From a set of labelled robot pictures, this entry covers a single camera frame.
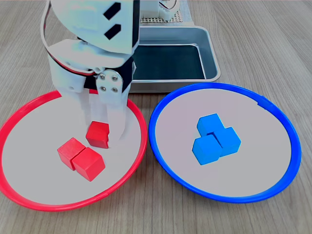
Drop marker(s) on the red-rimmed white plate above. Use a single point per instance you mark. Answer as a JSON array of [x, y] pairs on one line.
[[36, 146]]

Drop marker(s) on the red cube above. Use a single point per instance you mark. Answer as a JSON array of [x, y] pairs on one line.
[[69, 150], [89, 164], [97, 135]]

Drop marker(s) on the pale perforated base plate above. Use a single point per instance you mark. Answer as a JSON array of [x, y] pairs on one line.
[[186, 14]]

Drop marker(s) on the blue cube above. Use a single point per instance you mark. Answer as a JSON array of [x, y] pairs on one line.
[[206, 150], [209, 123], [230, 141]]

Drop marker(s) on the black tray mat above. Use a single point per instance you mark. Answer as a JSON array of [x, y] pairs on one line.
[[168, 63]]

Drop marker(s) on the steel tray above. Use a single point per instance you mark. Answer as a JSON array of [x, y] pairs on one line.
[[212, 48]]

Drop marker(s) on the blue-rimmed white plate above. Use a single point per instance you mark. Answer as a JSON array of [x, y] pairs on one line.
[[256, 151]]

